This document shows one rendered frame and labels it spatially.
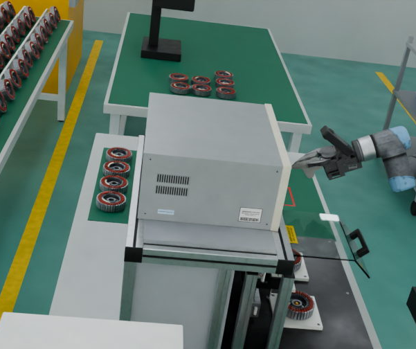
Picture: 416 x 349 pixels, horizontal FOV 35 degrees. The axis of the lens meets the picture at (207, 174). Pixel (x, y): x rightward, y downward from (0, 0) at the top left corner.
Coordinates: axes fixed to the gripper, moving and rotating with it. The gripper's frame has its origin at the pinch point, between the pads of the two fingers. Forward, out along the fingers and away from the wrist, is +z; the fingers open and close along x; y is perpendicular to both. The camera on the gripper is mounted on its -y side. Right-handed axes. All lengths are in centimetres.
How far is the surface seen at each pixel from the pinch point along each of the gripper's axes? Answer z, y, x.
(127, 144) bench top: 69, 15, 92
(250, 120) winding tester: 9.0, -19.0, -0.6
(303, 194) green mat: -1, 48, 60
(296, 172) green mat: -1, 48, 80
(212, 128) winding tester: 19.8, -24.1, -9.2
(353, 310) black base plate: -4, 48, -17
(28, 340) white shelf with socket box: 57, -29, -88
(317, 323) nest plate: 7.9, 41.0, -26.6
